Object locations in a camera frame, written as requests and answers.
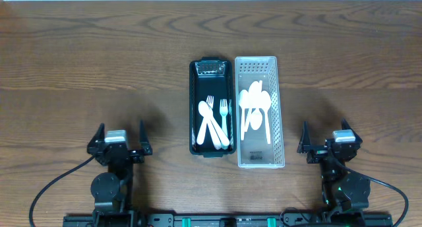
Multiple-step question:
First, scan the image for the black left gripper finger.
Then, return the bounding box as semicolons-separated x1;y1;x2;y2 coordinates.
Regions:
139;120;150;150
88;123;105;148

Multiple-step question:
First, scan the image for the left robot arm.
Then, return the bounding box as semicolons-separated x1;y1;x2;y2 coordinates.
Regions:
86;123;311;227

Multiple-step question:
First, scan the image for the clear perforated plastic basket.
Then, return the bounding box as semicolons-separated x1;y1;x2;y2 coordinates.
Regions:
235;56;285;169

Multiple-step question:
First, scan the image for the white plastic spoon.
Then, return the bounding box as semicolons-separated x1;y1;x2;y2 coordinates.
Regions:
239;90;249;141
260;90;272;144
251;81;262;130
245;81;262;132
196;101;222;150

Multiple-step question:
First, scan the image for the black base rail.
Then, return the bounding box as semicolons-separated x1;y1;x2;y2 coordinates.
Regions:
62;211;393;227

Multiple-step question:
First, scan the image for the white plastic fork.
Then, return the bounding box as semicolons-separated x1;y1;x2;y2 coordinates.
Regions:
220;99;228;137
196;100;215;145

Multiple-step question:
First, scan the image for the white plastic utensil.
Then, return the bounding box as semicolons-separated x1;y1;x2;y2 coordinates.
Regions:
206;96;229;149

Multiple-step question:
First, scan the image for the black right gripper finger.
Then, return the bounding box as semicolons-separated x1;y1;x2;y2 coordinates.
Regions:
297;121;311;153
341;118;363;144

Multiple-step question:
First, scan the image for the black plastic basket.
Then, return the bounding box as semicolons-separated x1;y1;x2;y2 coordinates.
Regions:
189;57;236;158

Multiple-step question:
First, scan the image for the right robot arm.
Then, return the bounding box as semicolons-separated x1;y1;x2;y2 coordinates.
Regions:
297;119;371;226

